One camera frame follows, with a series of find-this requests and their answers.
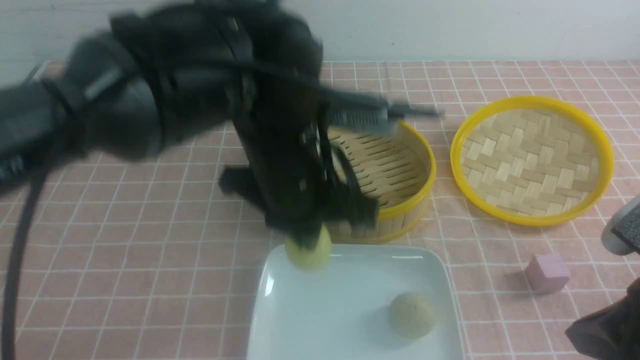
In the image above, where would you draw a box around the bamboo steamer basket yellow rim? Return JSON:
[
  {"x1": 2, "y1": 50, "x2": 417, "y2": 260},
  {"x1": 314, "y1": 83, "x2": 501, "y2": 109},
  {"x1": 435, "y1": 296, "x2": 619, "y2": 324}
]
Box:
[{"x1": 327, "y1": 122, "x2": 437, "y2": 245}]

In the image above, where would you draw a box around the yellow steamed bun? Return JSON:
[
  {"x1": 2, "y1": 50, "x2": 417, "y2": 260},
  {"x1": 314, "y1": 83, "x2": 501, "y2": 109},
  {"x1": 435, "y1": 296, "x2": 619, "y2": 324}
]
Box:
[{"x1": 284, "y1": 224, "x2": 333, "y2": 271}]

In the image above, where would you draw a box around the woven bamboo steamer lid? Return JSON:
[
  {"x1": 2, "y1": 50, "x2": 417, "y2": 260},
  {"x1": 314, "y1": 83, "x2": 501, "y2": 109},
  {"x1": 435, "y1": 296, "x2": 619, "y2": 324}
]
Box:
[{"x1": 450, "y1": 95, "x2": 615, "y2": 227}]

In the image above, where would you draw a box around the pale round steamed bun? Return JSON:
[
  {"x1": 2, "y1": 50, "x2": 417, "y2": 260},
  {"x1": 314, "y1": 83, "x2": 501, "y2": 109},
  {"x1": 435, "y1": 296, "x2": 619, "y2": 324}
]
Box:
[{"x1": 388, "y1": 292, "x2": 437, "y2": 340}]

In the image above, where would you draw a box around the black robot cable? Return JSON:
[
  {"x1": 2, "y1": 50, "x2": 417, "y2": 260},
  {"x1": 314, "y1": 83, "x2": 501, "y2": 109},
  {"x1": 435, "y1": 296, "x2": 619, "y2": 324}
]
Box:
[{"x1": 1, "y1": 170, "x2": 46, "y2": 360}]

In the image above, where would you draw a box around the pink cube block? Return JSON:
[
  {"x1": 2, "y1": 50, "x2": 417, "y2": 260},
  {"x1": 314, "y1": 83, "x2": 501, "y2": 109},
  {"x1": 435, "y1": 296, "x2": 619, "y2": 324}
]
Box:
[{"x1": 524, "y1": 253, "x2": 570, "y2": 294}]

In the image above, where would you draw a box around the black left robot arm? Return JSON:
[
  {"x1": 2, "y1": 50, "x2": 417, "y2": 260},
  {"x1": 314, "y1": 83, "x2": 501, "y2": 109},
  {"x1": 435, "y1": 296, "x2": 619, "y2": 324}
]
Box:
[{"x1": 1, "y1": 0, "x2": 379, "y2": 249}]

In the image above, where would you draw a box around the white square plate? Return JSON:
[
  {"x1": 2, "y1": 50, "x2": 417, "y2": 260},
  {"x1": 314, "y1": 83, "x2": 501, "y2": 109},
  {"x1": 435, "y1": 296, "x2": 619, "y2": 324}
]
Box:
[{"x1": 246, "y1": 244, "x2": 466, "y2": 360}]

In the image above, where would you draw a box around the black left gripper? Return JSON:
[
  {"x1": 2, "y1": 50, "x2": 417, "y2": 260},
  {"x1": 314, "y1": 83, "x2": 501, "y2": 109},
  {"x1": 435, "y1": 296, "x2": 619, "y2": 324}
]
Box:
[{"x1": 220, "y1": 76, "x2": 381, "y2": 249}]

